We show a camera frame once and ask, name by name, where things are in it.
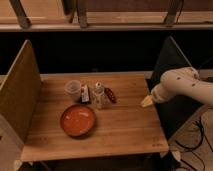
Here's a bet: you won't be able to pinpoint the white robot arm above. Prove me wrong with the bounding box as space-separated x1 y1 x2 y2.
141 67 213 107

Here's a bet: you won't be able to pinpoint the dark red oblong object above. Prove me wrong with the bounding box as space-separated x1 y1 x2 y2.
105 88 116 103

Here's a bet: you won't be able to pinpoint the small red white box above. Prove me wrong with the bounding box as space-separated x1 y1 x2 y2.
81 85 90 103

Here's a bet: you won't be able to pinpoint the tan wooden stick gripper finger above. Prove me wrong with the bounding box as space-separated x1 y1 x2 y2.
141 95 154 108

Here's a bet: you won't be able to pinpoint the orange round bowl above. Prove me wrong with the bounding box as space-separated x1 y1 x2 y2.
60 104 96 137

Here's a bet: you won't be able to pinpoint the wooden background shelf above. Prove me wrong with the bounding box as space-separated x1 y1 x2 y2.
0 0 213 32

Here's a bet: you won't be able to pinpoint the left wooden side panel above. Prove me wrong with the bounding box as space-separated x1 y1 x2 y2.
0 40 42 171

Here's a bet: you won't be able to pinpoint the clear plastic bottle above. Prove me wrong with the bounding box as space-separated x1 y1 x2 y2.
93 82 105 109

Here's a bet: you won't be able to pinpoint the black floor cables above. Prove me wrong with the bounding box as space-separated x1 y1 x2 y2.
174 118 213 171

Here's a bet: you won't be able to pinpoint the clear plastic cup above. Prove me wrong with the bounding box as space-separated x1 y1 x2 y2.
64 80 81 102

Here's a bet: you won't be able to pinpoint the right dark side panel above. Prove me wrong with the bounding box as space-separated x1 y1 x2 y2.
147 35 205 140

